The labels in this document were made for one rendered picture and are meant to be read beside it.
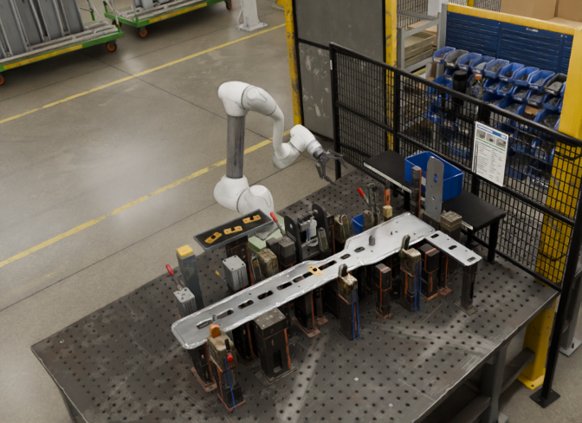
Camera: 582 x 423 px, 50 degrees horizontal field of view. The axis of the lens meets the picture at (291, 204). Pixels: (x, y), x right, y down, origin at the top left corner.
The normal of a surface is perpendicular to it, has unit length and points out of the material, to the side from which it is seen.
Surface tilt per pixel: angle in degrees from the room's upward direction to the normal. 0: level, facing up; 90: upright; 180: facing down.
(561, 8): 90
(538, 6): 90
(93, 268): 0
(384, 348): 0
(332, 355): 0
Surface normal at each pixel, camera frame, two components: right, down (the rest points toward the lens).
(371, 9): -0.74, 0.42
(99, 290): -0.08, -0.84
